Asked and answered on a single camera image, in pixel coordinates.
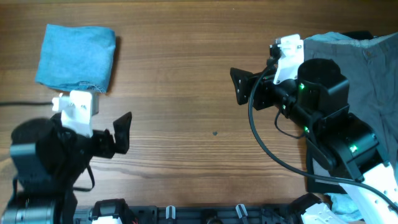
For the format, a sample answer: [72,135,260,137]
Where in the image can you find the light blue denim jeans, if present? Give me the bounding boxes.
[35,24,116,93]

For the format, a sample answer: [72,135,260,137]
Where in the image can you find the black garment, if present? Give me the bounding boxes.
[306,30,374,195]

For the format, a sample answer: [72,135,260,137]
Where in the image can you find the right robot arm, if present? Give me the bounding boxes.
[230,58,397,223]

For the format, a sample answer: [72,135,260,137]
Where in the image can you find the light blue shirt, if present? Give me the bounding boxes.
[305,32,363,222]

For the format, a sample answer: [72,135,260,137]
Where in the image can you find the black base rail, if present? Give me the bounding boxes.
[73,194,343,224]

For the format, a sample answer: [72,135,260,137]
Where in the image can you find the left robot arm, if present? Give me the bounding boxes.
[1,112,132,223]

